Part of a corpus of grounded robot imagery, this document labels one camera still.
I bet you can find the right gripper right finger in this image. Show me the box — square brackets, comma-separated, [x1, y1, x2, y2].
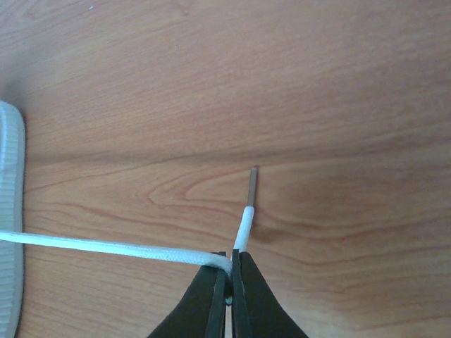
[232, 249, 307, 338]

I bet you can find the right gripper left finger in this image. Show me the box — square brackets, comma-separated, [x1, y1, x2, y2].
[149, 266, 228, 338]

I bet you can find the beige lace platform sneaker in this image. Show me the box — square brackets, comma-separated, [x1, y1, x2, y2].
[0, 100, 260, 338]

